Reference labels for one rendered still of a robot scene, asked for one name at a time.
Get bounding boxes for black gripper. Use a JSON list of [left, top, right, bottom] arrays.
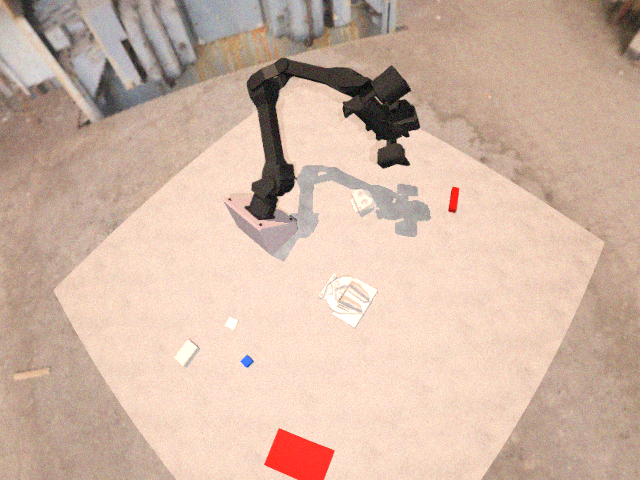
[[365, 99, 411, 169]]

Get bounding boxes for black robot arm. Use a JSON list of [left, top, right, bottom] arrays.
[[244, 58, 420, 220]]

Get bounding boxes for small blue block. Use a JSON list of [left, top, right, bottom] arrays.
[[241, 355, 253, 368]]

